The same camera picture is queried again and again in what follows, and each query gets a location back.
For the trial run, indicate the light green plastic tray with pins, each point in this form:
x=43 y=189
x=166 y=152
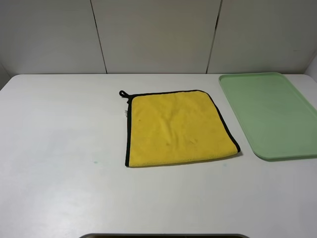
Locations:
x=279 y=123

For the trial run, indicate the yellow microfiber towel black trim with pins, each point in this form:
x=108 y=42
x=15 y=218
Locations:
x=171 y=128

